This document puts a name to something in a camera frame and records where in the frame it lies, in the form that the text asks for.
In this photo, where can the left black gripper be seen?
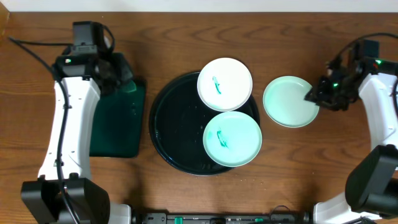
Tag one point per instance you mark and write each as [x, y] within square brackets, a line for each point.
[114, 72]

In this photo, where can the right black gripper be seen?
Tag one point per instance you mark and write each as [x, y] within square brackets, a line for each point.
[319, 94]

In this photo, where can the green sponge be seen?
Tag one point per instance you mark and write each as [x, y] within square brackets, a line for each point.
[129, 87]

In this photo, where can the mint green plate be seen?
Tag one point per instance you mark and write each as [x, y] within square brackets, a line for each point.
[232, 139]
[284, 103]

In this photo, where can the white plate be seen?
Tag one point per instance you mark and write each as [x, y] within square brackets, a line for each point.
[224, 84]

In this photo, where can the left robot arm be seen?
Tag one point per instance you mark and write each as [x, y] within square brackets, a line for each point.
[63, 191]

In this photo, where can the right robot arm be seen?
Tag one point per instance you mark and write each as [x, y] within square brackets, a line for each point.
[371, 190]

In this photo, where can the rectangular dark green tray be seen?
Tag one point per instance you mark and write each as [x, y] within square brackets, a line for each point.
[117, 123]

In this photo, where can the round black tray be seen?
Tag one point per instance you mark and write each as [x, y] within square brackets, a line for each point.
[177, 121]

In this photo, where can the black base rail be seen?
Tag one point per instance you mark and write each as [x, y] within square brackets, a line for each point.
[278, 215]

